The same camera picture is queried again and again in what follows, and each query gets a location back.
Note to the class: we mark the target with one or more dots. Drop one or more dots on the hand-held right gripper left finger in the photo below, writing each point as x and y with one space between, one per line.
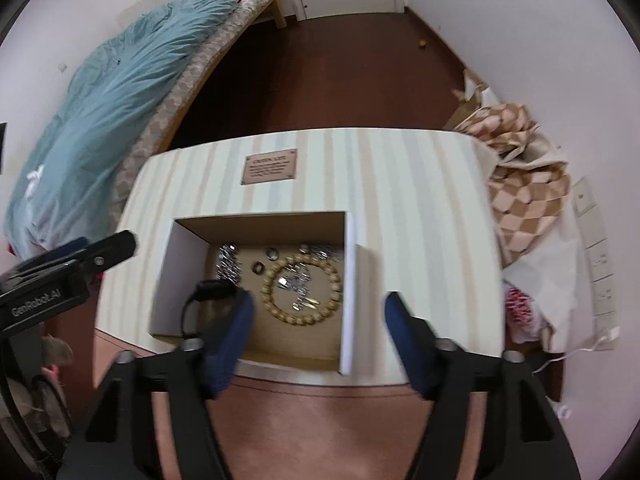
230 340

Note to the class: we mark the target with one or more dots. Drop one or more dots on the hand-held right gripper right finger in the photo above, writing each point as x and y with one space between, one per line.
410 345

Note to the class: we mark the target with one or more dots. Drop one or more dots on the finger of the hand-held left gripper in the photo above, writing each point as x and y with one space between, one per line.
110 249
55 255

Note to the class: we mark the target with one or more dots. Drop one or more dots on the black fitness band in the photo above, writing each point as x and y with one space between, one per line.
212 290

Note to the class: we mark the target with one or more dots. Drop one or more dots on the white cardboard box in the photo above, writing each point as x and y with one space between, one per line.
350 310

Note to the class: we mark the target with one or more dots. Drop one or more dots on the small metal earring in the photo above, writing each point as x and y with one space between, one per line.
307 304

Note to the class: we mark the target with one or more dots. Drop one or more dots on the red and white patterned bag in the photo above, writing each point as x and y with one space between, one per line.
520 310

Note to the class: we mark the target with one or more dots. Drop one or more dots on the light blue duvet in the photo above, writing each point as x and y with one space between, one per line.
125 110

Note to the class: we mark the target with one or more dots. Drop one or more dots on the quilted patterned mattress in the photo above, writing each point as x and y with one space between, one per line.
165 120

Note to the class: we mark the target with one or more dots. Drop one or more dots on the striped and pink tablecloth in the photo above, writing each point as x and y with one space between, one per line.
400 200

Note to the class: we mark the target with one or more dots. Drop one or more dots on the white plastic bag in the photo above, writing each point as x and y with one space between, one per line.
550 270

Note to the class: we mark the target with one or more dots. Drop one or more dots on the brown tablecloth label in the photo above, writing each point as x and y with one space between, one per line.
269 166

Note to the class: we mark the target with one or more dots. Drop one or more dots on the brown checkered cloth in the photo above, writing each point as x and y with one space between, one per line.
520 200

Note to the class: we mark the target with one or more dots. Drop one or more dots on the black wall object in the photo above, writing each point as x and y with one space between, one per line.
2 147

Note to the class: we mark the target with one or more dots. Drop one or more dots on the white wall socket strip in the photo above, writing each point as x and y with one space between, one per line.
597 260

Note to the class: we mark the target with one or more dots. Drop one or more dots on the wooden bed frame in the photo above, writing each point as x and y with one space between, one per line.
279 12

